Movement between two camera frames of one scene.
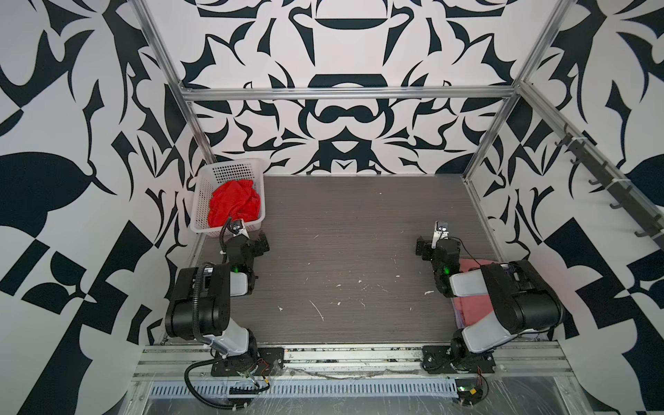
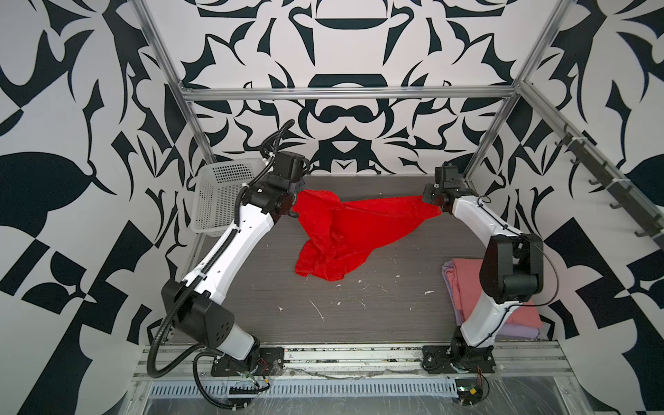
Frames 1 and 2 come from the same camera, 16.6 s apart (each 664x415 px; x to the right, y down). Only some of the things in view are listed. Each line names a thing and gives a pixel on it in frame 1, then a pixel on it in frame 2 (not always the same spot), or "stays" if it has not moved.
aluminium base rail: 196,359 stays
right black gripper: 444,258 to 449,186
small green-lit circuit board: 469,390 stays
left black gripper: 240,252 to 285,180
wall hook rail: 626,199 stays
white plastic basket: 233,189 stays
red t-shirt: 237,199 to 339,237
